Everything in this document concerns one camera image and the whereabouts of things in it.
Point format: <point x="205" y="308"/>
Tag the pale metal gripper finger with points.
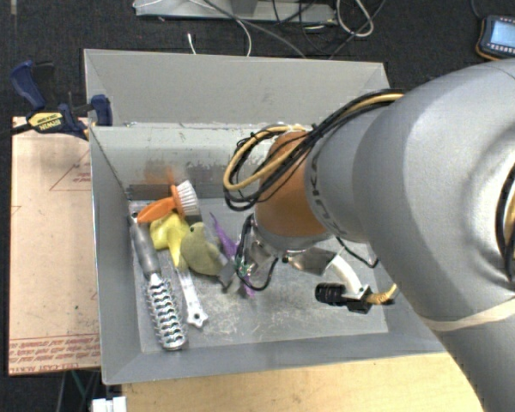
<point x="234" y="288"/>
<point x="228" y="272"/>

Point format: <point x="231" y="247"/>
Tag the purple spiky plastic toy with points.
<point x="225" y="238"/>

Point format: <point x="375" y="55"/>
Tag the olive green plush toy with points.
<point x="201" y="249"/>

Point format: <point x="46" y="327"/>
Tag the white flat plastic tool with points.
<point x="192" y="301"/>

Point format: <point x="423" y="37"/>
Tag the grey metal bin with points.
<point x="283" y="316"/>

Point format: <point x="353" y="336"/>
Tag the grey round metal hairbrush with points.
<point x="165" y="307"/>

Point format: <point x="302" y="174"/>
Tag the yellow plush toy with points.
<point x="167" y="232"/>

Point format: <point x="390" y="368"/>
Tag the orange brush with white bristles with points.
<point x="171" y="202"/>

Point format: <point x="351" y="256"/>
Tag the brown cardboard board red print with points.
<point x="51" y="238"/>

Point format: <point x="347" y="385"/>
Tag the black cylinder on white bracket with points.
<point x="331" y="293"/>

